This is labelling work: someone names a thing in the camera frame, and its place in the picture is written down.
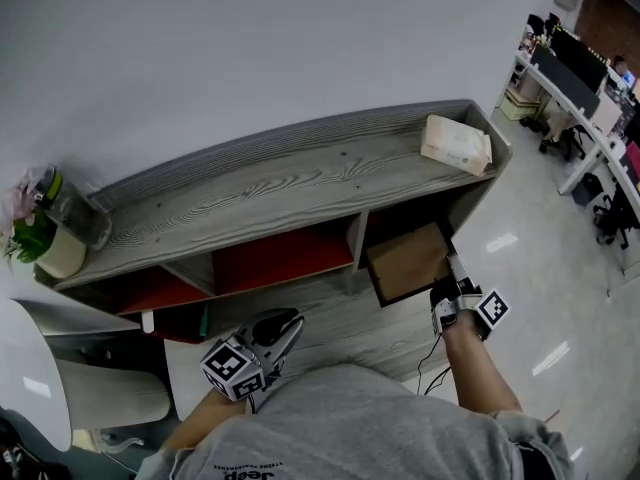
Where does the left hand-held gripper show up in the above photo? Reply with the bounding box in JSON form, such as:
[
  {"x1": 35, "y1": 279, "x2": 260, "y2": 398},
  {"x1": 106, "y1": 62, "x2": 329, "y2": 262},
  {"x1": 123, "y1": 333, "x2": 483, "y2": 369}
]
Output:
[{"x1": 199, "y1": 307, "x2": 306, "y2": 414}]

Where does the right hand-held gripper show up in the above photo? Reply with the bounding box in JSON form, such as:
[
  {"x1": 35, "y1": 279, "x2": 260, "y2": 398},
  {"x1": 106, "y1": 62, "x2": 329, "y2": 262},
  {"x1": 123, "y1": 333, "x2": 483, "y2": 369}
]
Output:
[{"x1": 430, "y1": 252, "x2": 512, "y2": 342}]

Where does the grey wooden shelf unit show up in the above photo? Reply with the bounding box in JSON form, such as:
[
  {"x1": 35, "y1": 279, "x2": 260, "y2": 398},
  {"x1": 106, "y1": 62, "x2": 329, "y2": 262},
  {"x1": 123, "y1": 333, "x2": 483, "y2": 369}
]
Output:
[{"x1": 32, "y1": 98, "x2": 514, "y2": 342}]

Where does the person's left forearm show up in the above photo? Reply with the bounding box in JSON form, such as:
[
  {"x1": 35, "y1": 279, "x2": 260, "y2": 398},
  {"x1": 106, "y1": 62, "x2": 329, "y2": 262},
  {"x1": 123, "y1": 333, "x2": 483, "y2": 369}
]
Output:
[{"x1": 162, "y1": 390, "x2": 252, "y2": 452}]

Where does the person's right forearm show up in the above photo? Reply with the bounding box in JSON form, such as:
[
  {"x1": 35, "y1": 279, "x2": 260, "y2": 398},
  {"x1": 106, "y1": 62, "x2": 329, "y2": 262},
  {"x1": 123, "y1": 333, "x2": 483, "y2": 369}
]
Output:
[{"x1": 442, "y1": 317, "x2": 524, "y2": 415}]

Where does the grey wooden desk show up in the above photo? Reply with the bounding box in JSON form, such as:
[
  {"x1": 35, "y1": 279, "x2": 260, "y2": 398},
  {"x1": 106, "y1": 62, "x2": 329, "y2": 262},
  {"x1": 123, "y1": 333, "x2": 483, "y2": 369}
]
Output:
[{"x1": 164, "y1": 272, "x2": 451, "y2": 422}]

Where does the long white office desk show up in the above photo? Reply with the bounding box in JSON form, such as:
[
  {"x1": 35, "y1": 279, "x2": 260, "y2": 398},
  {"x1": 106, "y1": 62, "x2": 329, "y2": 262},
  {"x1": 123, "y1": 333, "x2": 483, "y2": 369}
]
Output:
[{"x1": 514, "y1": 50, "x2": 640, "y2": 197}]

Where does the dark desk divider panel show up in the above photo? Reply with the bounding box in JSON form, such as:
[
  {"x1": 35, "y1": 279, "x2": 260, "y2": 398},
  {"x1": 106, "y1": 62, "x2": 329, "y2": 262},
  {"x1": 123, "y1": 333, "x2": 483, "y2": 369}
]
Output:
[{"x1": 528, "y1": 46, "x2": 602, "y2": 120}]

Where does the person's grey shirt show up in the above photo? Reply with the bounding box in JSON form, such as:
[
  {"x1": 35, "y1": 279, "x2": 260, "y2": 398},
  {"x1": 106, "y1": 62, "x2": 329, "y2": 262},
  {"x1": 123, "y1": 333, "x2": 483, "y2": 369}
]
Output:
[{"x1": 134, "y1": 362, "x2": 576, "y2": 480}]

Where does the white tissue packet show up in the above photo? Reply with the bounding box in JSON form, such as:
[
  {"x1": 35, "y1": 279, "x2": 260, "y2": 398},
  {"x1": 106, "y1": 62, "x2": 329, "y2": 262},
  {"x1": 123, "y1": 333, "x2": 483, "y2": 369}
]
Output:
[{"x1": 419, "y1": 114, "x2": 494, "y2": 177}]

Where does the dark trash bin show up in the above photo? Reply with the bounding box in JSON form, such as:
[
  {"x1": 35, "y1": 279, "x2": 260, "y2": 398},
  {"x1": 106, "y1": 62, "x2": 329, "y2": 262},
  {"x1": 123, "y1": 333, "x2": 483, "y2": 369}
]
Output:
[{"x1": 571, "y1": 172, "x2": 602, "y2": 207}]

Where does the black office chair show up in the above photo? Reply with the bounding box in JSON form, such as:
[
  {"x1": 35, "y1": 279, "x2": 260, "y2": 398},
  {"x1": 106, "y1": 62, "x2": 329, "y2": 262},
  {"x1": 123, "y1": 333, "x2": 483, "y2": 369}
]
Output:
[{"x1": 592, "y1": 186, "x2": 640, "y2": 250}]

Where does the white storage crate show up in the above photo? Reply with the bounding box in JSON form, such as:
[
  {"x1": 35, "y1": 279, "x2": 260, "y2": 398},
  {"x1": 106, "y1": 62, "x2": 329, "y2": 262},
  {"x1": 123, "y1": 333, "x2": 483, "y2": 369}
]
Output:
[{"x1": 501, "y1": 90, "x2": 542, "y2": 121}]

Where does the clear glass jar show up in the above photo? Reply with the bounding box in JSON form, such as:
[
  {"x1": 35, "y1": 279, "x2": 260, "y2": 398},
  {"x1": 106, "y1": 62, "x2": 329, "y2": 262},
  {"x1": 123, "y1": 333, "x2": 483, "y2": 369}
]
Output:
[{"x1": 34, "y1": 166, "x2": 114, "y2": 252}]

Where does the white pot with flowers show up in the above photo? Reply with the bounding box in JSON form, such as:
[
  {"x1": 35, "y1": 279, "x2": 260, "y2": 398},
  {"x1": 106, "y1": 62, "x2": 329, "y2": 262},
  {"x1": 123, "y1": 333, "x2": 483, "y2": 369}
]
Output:
[{"x1": 0, "y1": 165, "x2": 89, "y2": 279}]

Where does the large black monitor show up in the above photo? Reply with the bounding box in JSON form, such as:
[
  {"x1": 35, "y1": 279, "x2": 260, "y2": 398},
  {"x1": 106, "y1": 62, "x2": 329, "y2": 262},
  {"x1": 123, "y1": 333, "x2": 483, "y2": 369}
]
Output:
[{"x1": 549, "y1": 27, "x2": 609, "y2": 94}]

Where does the white round table top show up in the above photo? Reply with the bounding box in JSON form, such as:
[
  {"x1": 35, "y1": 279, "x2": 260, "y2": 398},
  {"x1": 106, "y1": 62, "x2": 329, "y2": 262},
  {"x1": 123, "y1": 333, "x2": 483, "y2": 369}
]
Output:
[{"x1": 0, "y1": 298, "x2": 74, "y2": 453}]

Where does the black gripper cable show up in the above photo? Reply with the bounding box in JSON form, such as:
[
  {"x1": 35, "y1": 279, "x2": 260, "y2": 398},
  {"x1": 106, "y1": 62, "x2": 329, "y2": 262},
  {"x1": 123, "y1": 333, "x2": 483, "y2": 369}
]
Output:
[{"x1": 417, "y1": 335, "x2": 454, "y2": 397}]

